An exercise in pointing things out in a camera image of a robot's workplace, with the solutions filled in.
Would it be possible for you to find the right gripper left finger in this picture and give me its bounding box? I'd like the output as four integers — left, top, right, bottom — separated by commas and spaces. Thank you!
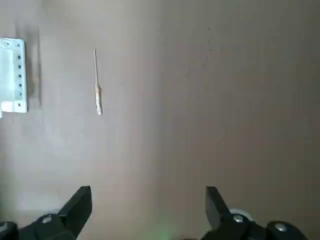
0, 185, 93, 240

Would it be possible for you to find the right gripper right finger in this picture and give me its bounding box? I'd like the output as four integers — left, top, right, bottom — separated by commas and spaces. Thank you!
198, 185, 308, 240

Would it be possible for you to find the white test tube rack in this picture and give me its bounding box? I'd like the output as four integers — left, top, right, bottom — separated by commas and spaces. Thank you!
0, 37, 28, 119

